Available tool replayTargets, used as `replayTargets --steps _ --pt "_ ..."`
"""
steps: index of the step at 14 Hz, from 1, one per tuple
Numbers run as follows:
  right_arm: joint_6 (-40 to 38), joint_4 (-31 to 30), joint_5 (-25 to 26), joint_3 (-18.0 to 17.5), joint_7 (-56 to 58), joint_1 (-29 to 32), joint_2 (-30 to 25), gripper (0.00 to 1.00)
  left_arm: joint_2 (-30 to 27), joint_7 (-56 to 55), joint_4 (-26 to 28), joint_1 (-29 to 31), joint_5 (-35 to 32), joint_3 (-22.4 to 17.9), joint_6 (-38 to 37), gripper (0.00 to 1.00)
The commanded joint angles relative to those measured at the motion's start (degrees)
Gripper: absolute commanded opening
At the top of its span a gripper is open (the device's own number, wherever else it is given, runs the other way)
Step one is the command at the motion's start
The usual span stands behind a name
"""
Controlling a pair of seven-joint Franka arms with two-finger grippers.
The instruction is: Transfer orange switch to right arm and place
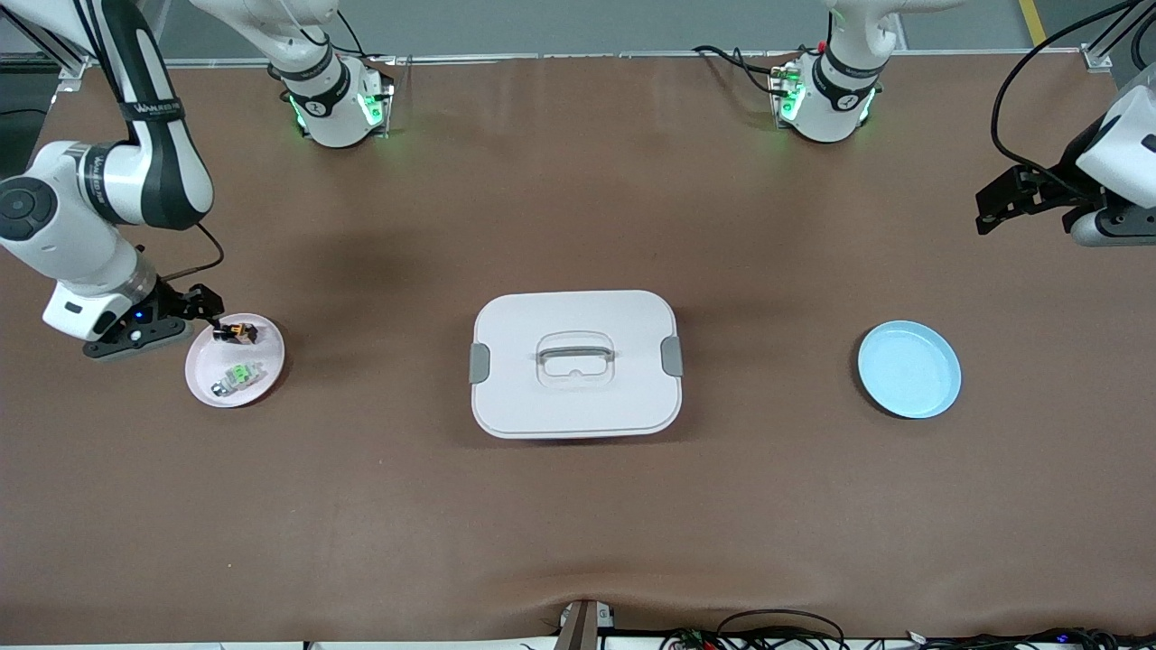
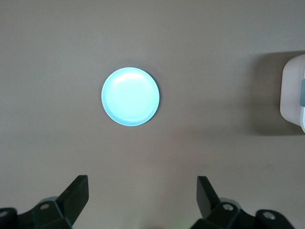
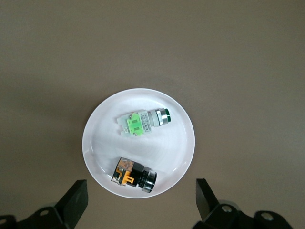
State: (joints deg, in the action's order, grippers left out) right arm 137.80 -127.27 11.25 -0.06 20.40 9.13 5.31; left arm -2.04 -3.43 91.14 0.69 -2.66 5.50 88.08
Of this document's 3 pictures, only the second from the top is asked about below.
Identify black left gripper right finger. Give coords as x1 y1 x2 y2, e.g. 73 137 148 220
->
193 176 294 229

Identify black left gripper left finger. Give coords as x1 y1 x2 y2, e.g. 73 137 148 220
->
0 175 89 229

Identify blue round plate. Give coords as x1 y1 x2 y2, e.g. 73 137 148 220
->
101 67 160 127

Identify brown table mat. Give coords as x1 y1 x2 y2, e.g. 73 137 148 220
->
0 0 305 229

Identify white lidded storage box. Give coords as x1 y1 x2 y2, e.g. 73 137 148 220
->
279 53 305 133

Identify grey box latch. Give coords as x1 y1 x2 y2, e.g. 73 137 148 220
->
298 78 305 107

